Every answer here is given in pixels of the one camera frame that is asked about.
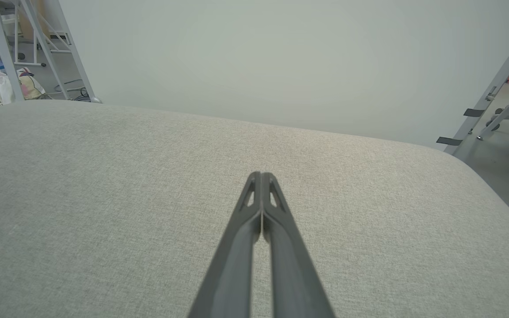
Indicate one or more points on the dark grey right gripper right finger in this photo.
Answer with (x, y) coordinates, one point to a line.
(294, 274)

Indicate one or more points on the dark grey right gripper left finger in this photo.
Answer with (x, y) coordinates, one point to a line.
(232, 265)

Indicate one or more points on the patterned pale cloth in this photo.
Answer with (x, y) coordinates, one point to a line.
(29, 87)

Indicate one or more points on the white wheeled rack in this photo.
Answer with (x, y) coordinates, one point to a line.
(29, 63)

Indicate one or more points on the grey metal frame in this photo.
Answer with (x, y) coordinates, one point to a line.
(5, 57)
(508, 69)

